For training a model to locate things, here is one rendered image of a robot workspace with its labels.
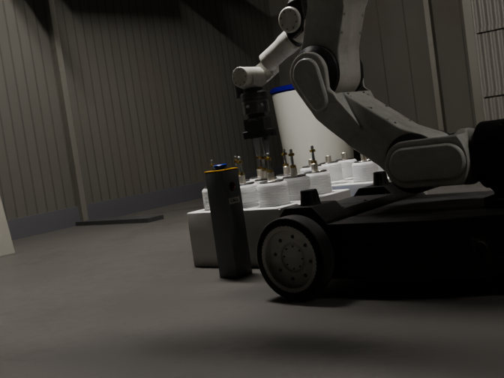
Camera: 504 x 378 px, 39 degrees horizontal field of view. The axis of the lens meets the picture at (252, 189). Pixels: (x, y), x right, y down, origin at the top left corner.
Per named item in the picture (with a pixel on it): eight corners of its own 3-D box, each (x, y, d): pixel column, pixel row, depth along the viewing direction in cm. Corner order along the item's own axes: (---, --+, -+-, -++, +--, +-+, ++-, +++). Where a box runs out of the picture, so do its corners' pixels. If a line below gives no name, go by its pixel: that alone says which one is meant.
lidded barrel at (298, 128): (377, 172, 540) (364, 76, 534) (333, 184, 493) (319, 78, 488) (313, 178, 578) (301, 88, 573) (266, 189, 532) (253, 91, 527)
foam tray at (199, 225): (357, 241, 238) (349, 188, 237) (287, 268, 209) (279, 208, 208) (267, 243, 264) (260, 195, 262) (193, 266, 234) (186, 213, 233)
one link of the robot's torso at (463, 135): (502, 177, 171) (496, 123, 170) (469, 189, 156) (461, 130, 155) (424, 183, 184) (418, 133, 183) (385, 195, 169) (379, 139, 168)
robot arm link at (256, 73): (273, 98, 234) (268, 64, 233) (253, 100, 225) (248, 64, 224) (246, 103, 241) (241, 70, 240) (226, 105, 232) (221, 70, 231)
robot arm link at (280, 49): (285, 65, 230) (327, 28, 219) (268, 68, 221) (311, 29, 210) (268, 39, 231) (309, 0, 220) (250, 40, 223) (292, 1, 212)
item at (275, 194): (273, 244, 213) (265, 184, 212) (259, 241, 221) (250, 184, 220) (301, 238, 217) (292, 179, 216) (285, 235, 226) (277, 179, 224)
